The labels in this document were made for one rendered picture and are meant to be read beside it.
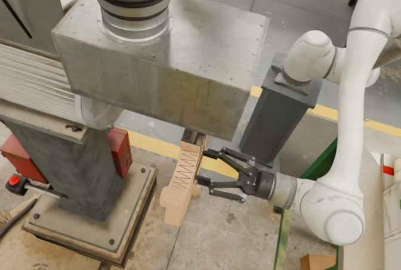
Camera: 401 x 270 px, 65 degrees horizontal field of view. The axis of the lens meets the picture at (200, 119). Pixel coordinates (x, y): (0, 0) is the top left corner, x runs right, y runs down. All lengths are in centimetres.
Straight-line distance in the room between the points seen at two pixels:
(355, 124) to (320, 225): 25
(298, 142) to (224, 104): 188
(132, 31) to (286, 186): 59
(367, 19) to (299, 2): 257
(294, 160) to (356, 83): 139
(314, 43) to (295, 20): 178
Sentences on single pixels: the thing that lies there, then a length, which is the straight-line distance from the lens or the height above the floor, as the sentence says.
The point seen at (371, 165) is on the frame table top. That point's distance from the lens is 126.
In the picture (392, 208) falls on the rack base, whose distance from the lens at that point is 115.
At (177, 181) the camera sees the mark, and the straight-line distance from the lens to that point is 74.
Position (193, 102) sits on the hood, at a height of 147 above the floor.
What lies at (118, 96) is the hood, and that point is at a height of 142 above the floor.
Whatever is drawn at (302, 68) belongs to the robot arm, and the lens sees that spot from 154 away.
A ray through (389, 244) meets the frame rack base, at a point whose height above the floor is 96.
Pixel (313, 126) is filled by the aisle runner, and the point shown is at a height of 0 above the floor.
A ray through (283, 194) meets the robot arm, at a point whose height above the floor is 109.
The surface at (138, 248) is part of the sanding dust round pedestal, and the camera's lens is 190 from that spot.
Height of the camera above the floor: 186
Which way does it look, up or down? 56 degrees down
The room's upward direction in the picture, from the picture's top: 11 degrees clockwise
